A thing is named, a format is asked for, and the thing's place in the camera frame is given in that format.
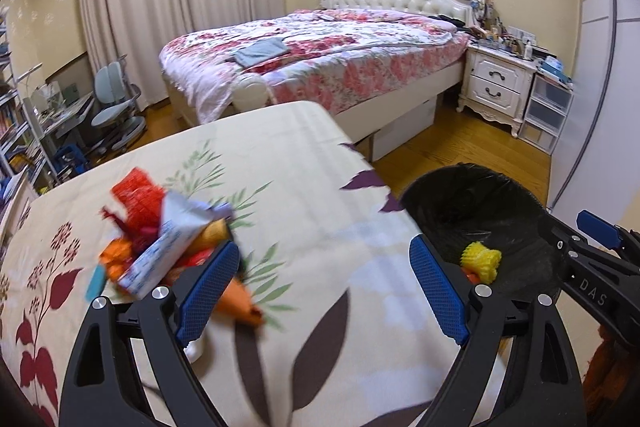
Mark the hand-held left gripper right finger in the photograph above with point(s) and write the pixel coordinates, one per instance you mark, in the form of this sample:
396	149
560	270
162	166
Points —
440	292

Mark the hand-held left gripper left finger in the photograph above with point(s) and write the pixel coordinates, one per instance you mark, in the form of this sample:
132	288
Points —
210	292

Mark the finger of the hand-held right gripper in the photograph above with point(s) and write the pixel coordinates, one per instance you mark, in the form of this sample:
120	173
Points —
597	224
567	241

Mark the orange toy carrot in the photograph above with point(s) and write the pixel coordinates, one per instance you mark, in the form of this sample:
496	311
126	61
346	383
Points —
240	302

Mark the white and blue packet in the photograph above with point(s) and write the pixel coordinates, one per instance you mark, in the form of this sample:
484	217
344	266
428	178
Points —
170	237

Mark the black trash bin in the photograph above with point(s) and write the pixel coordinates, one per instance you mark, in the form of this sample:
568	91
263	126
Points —
450	207

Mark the person's right forearm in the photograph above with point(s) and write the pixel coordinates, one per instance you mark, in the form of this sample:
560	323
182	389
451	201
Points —
607	372

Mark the yellow foam fruit net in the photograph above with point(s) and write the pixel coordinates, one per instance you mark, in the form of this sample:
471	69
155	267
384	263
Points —
482	262

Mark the small orange wrapper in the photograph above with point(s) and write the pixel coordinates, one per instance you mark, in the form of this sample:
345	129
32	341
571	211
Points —
117	257

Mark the dark red ribbon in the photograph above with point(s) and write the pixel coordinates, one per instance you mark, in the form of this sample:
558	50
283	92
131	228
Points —
120	224

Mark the light blue wrapper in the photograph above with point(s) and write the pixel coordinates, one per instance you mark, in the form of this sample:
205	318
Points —
97	282

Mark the red foam fruit net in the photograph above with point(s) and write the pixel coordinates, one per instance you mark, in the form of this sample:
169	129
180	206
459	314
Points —
137	197

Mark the plastic drawer unit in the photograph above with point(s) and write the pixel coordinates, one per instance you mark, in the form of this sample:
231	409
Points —
547	107

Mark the floral printed tablecloth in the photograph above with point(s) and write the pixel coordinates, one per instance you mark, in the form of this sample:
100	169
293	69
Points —
310	207

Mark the white under-bed box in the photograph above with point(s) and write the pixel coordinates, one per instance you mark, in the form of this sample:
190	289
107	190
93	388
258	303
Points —
400	132

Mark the white sliding wardrobe door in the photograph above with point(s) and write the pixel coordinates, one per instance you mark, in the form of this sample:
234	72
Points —
600	57

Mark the white nightstand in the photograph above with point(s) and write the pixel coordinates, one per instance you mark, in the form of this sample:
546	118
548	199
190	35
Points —
495	82

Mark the blue plastic crate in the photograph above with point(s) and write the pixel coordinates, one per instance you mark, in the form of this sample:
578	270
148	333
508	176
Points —
72	162

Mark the light blue desk chair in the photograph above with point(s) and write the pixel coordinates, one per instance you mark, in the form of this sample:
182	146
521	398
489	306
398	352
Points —
115	102

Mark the clutter of small bottles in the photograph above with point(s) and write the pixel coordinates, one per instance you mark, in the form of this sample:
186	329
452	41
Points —
505	32

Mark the grey study desk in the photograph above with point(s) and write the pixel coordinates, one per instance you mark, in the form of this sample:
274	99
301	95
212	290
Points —
65	117

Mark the folded grey cloth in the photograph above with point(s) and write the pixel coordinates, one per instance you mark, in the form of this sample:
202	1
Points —
260	52

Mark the white bookshelf with books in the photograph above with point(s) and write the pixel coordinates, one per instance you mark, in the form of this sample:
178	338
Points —
12	122

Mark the pink floral blanket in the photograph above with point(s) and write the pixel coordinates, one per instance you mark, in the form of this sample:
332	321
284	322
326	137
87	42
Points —
325	57

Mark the white desk lamp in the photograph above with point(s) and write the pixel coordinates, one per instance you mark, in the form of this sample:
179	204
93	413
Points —
30	72

